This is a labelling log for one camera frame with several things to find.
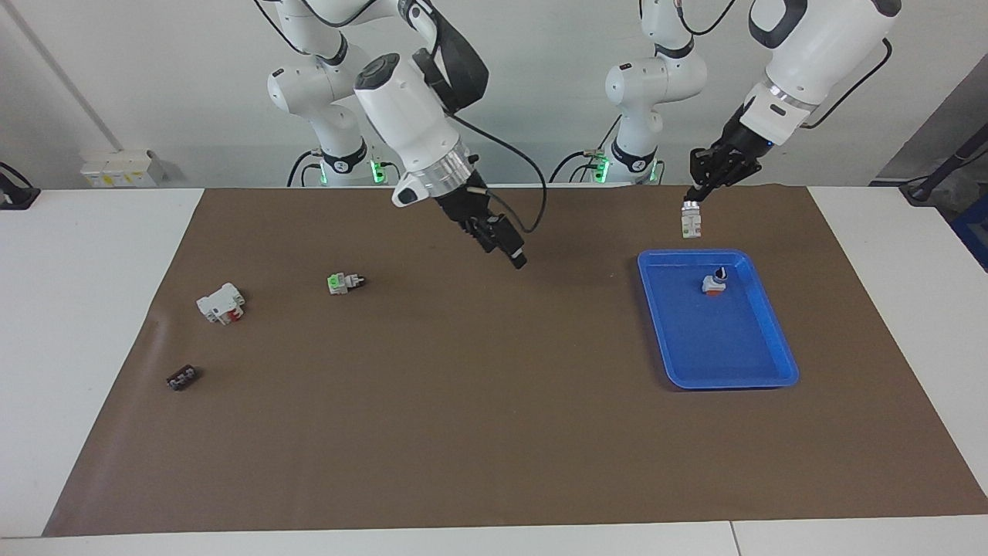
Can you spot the black stand base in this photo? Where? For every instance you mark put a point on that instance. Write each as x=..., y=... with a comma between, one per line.
x=922, y=189

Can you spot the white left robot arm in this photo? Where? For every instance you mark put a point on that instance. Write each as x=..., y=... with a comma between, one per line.
x=818, y=46

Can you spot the black terminal block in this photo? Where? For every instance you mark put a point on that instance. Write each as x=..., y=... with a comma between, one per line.
x=183, y=378

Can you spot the brown table mat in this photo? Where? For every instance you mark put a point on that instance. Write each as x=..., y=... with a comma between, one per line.
x=494, y=401

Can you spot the white circuit breaker red lever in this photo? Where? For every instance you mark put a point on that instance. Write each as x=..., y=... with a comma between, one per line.
x=216, y=305

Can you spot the red-based black knob switch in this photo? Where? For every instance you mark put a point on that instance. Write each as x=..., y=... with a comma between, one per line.
x=714, y=286

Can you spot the blue plastic tray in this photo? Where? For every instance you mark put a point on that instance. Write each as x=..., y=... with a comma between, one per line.
x=718, y=347

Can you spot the blue box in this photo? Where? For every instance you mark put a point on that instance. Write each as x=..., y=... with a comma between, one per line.
x=974, y=235

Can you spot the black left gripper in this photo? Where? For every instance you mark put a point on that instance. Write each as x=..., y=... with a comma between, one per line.
x=745, y=143

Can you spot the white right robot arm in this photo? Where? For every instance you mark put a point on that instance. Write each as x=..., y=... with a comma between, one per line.
x=409, y=116

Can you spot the black clamp mount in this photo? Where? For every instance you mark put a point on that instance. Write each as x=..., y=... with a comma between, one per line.
x=15, y=197

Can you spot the green-based rotary switch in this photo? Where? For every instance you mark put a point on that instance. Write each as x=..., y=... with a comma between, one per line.
x=340, y=284
x=691, y=220

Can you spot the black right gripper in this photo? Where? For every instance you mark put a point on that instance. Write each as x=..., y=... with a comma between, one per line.
x=467, y=208

